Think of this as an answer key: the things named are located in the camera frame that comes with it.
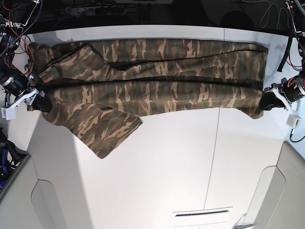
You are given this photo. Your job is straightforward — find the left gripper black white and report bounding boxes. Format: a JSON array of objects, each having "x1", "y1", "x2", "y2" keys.
[{"x1": 259, "y1": 76, "x2": 305, "y2": 110}]

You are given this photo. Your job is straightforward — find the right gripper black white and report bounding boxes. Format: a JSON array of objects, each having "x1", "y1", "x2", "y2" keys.
[{"x1": 0, "y1": 75, "x2": 52, "y2": 112}]

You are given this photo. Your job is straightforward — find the camouflage T-shirt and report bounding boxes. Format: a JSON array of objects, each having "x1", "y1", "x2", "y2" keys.
[{"x1": 29, "y1": 39, "x2": 268, "y2": 158}]

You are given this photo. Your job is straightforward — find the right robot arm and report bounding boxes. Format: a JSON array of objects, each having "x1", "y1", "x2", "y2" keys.
[{"x1": 0, "y1": 0, "x2": 52, "y2": 120}]

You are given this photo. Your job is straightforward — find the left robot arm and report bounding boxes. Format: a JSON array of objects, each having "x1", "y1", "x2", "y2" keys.
[{"x1": 259, "y1": 0, "x2": 305, "y2": 111}]

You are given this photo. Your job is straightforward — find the blue black equipment pile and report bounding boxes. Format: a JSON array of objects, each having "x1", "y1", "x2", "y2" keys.
[{"x1": 0, "y1": 127, "x2": 30, "y2": 192}]

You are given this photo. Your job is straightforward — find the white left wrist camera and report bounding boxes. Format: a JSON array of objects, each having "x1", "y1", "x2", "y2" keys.
[{"x1": 286, "y1": 114, "x2": 300, "y2": 128}]

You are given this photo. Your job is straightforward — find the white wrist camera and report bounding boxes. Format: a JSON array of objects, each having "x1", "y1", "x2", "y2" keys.
[
  {"x1": 1, "y1": 107, "x2": 16, "y2": 120},
  {"x1": 286, "y1": 114, "x2": 300, "y2": 128}
]

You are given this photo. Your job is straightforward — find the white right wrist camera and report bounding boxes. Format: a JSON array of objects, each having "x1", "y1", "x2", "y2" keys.
[{"x1": 1, "y1": 107, "x2": 16, "y2": 120}]

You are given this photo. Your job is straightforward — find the black camera cable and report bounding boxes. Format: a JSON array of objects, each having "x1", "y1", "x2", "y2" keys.
[{"x1": 289, "y1": 124, "x2": 305, "y2": 143}]

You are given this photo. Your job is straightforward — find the grey cable bundle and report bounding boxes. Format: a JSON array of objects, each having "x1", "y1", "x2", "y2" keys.
[{"x1": 261, "y1": 0, "x2": 293, "y2": 31}]

